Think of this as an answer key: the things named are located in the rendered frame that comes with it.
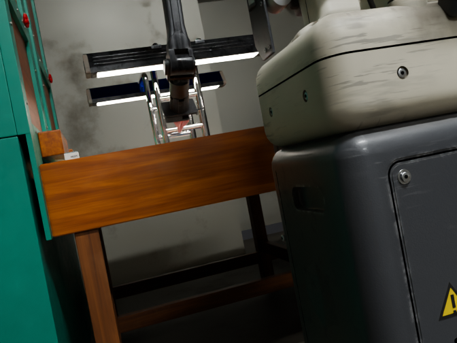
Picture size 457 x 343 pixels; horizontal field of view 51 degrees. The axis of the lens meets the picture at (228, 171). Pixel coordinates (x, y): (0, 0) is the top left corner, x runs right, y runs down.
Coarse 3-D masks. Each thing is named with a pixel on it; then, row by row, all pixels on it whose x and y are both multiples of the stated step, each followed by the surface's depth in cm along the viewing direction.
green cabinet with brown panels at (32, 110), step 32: (0, 0) 115; (32, 0) 239; (0, 32) 115; (32, 32) 188; (0, 64) 115; (32, 64) 163; (0, 96) 115; (32, 96) 152; (0, 128) 114; (32, 128) 122
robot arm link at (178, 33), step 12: (168, 0) 134; (180, 0) 135; (168, 12) 133; (180, 12) 134; (168, 24) 134; (180, 24) 133; (168, 36) 134; (180, 36) 133; (168, 48) 133; (180, 48) 132; (180, 60) 132; (192, 60) 133; (180, 72) 133; (192, 72) 134
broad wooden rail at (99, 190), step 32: (256, 128) 136; (96, 160) 124; (128, 160) 126; (160, 160) 128; (192, 160) 130; (224, 160) 133; (256, 160) 135; (64, 192) 121; (96, 192) 123; (128, 192) 125; (160, 192) 128; (192, 192) 130; (224, 192) 132; (256, 192) 135; (64, 224) 121; (96, 224) 123
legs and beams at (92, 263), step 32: (256, 224) 255; (96, 256) 124; (256, 256) 256; (96, 288) 124; (128, 288) 238; (160, 288) 242; (224, 288) 195; (256, 288) 196; (96, 320) 123; (128, 320) 182; (160, 320) 185
